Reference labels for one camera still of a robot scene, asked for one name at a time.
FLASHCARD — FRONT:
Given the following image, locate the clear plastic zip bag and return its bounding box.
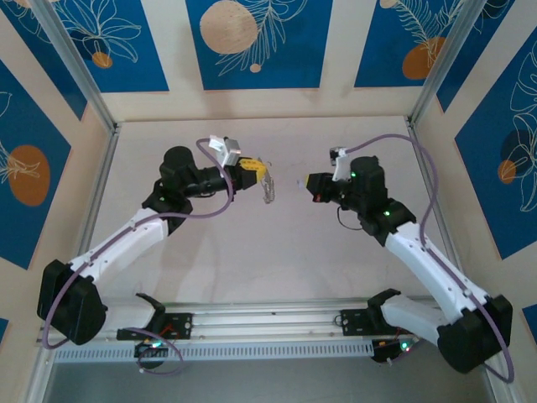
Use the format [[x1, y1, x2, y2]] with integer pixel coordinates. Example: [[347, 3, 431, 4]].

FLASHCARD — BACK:
[[256, 155, 279, 206]]

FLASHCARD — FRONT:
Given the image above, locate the black controller board green LED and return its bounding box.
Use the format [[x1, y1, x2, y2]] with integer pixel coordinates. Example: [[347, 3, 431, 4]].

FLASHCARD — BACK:
[[371, 338, 414, 365], [133, 339, 169, 359]]

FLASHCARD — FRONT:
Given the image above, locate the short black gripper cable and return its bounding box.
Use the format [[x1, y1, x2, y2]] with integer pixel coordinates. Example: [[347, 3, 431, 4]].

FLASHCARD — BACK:
[[336, 204, 365, 232]]

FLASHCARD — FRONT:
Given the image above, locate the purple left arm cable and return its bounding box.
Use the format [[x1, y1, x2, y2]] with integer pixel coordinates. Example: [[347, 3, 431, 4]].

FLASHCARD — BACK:
[[41, 137, 235, 377]]

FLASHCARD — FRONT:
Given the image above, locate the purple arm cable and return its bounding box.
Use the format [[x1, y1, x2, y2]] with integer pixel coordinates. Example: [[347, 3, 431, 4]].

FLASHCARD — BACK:
[[345, 133, 517, 384], [41, 137, 235, 377]]

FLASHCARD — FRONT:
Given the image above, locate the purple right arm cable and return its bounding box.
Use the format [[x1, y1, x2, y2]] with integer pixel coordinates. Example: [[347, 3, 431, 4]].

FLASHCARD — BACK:
[[345, 133, 517, 384]]

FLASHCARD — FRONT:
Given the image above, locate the aluminium side rail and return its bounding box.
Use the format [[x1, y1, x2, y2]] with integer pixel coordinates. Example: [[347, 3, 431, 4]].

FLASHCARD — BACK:
[[73, 123, 123, 270], [405, 118, 467, 286]]

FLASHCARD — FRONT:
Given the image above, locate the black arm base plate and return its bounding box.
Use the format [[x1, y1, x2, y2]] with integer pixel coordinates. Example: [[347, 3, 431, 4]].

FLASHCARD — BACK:
[[339, 307, 419, 337], [116, 311, 194, 341]]

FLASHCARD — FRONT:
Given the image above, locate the aluminium corner post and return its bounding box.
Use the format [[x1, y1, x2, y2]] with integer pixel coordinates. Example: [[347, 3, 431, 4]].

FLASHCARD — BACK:
[[31, 0, 121, 133], [407, 0, 492, 129]]

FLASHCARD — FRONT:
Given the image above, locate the long aluminium base rail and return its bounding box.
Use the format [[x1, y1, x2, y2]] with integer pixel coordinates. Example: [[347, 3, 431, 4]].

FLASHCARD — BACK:
[[35, 296, 498, 348]]

